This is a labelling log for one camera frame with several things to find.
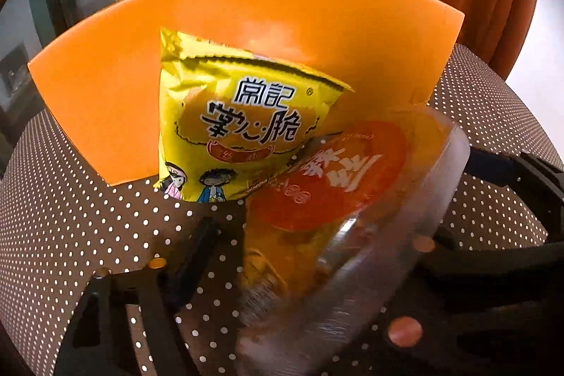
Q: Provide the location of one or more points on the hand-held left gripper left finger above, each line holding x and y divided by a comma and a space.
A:
194, 257

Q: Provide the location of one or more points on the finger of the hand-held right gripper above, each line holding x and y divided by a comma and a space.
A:
537, 177

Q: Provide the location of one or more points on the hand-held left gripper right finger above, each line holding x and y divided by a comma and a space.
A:
462, 314

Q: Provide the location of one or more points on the orange label clear snack packet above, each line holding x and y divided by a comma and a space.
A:
335, 182

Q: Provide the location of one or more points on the brown polka dot tablecloth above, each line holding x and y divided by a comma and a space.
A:
88, 226

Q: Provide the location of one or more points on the bright yellow snack packet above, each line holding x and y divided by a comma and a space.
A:
220, 94

